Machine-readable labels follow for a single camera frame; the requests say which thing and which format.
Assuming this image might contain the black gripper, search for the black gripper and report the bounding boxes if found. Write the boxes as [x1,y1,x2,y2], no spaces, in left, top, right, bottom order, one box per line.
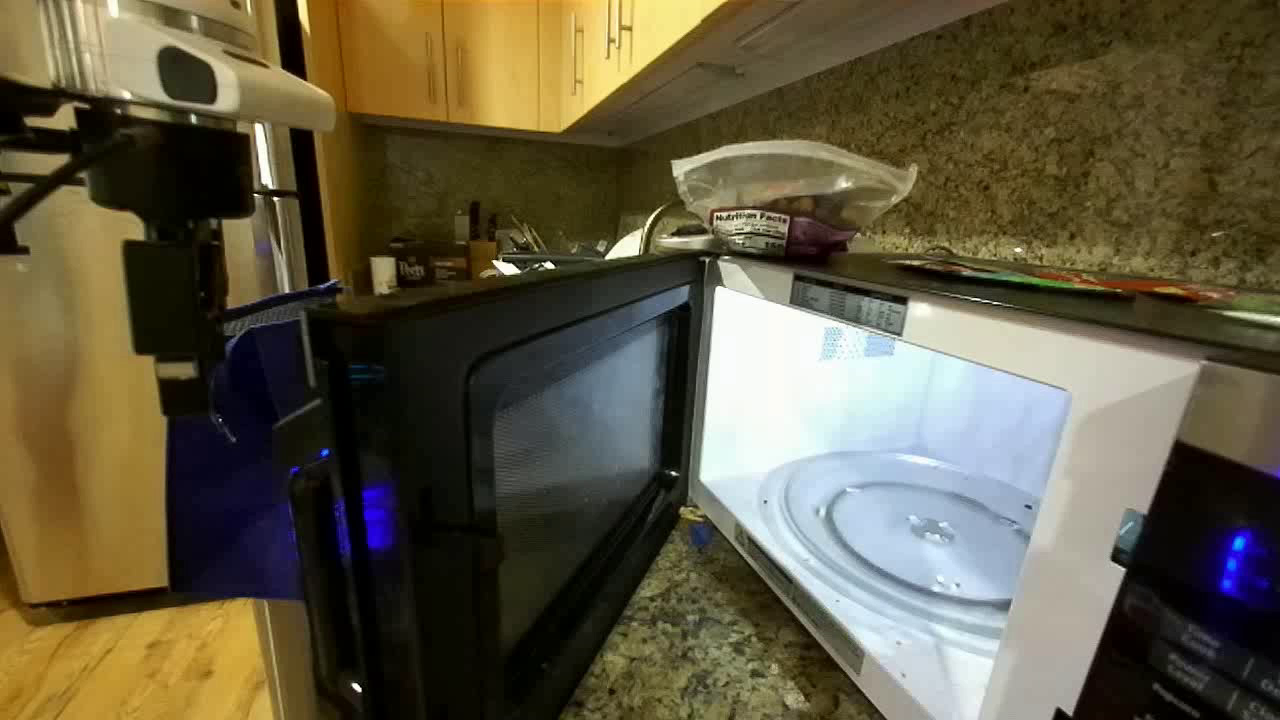
[77,112,257,418]

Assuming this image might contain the black microwave door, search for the black microwave door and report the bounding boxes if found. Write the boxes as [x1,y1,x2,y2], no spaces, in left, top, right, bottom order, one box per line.
[286,258,705,720]

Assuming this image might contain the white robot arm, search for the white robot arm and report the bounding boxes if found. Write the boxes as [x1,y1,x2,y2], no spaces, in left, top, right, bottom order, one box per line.
[0,0,336,418]

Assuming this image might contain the glass microwave turntable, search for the glass microwave turntable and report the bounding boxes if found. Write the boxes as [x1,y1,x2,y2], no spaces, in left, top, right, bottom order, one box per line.
[760,452,1040,642]

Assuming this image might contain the stainless steel microwave oven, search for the stainless steel microwave oven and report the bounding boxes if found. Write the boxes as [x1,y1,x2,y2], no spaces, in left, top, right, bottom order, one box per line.
[691,258,1280,720]

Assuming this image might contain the upper wooden cabinets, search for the upper wooden cabinets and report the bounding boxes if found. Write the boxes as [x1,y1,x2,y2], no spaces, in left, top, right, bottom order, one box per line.
[336,0,728,133]

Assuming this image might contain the blue cloth bag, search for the blue cloth bag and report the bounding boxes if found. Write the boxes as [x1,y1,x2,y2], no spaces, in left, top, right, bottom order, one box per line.
[169,285,339,601]

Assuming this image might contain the white plastic bag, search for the white plastic bag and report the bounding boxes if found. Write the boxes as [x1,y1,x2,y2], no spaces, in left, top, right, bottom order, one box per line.
[674,141,917,260]

